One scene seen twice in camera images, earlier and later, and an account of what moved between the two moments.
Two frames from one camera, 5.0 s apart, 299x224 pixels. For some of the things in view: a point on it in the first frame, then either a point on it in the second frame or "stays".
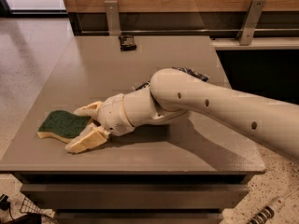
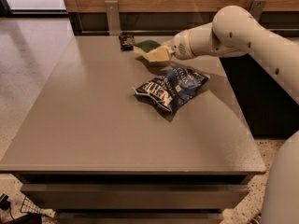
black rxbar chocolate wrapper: (127, 43) stays
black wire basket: (28, 206) stays
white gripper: (113, 115) → (179, 48)
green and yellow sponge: (62, 125) → (146, 46)
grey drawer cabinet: (177, 171) stays
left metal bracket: (113, 20) stays
